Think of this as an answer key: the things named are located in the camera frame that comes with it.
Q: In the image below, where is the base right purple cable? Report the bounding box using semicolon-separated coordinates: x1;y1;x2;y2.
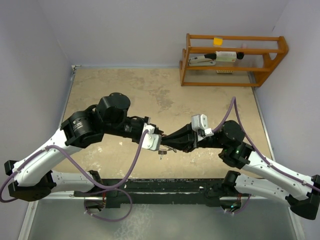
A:
224;192;253;216

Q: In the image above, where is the white green box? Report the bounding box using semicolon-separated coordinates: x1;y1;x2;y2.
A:
215;51;237;63

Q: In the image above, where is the silver keys bunch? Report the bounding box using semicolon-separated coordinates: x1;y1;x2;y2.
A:
158;149;168;160

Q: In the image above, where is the yellow sticky block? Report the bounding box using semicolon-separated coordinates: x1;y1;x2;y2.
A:
213;37;223;47

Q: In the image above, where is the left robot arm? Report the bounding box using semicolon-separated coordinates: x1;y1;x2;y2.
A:
3;92;163;202

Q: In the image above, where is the wooden shelf rack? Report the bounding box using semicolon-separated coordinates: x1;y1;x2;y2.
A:
179;33;289;87

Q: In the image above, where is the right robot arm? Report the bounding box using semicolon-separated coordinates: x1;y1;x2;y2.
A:
161;120;320;220

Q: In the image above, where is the black round object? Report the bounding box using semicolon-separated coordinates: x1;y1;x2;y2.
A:
236;52;245;60

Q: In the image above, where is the white stapler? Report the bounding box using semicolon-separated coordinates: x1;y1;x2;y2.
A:
188;53;217;67

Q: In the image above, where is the large silver keyring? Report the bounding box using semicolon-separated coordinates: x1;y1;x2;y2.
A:
165;147;177;153

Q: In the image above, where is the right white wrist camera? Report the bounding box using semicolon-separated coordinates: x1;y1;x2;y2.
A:
191;114;214;142

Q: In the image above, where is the black base frame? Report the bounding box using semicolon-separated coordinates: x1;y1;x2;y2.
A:
73;170;252;210

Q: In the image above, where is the staples strip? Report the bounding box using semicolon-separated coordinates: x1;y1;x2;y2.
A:
216;70;234;74

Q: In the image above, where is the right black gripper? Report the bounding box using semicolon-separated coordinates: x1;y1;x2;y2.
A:
160;121;227;154

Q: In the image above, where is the base left purple cable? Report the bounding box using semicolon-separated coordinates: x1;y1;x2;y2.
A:
83;187;133;222

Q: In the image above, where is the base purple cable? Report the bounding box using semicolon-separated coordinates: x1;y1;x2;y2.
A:
224;192;253;216
83;187;133;222

